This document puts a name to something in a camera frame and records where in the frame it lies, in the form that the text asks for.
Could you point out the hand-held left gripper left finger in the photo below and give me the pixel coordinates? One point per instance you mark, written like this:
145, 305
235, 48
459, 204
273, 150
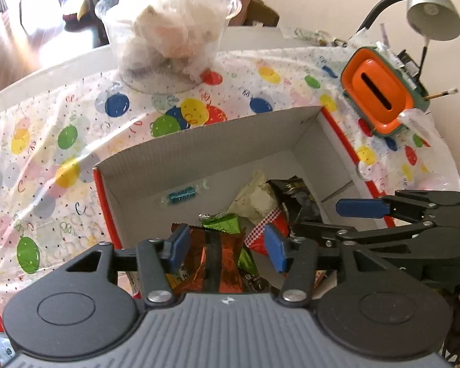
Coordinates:
180, 243

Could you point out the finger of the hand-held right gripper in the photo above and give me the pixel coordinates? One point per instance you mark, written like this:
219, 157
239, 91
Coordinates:
341, 234
362, 207

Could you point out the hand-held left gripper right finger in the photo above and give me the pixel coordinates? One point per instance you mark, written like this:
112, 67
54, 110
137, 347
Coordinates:
275, 249

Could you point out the red checkered snack bag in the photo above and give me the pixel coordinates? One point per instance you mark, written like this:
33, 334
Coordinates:
278, 218

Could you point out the orange black-banded snack bag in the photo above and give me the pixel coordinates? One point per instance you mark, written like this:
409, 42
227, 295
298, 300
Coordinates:
230, 253

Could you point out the green snack packet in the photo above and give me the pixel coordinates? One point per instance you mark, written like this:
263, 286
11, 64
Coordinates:
222, 222

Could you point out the teal candy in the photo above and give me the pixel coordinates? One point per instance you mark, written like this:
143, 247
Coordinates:
182, 195

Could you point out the black snack packet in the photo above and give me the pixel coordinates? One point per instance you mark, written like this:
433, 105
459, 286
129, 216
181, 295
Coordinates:
295, 199

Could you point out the cream snack packet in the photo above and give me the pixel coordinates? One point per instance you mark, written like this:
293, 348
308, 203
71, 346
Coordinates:
253, 199

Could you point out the red cardboard box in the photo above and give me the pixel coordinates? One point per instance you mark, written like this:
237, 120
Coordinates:
199, 153

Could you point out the clear plastic bag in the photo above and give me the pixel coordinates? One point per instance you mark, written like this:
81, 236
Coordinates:
421, 126

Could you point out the orange green desk organizer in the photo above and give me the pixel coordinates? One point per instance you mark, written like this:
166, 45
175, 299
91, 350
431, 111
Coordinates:
375, 92

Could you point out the balloon print plastic tablecloth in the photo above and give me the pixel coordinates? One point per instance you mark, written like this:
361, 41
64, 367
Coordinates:
42, 161

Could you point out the bunch of keys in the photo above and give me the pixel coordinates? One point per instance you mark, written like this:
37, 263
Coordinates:
318, 36

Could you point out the clear plastic tub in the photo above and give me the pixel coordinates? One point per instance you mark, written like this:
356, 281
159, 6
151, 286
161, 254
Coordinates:
168, 38

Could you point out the silver desk lamp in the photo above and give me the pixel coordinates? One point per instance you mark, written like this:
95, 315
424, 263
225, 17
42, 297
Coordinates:
433, 4

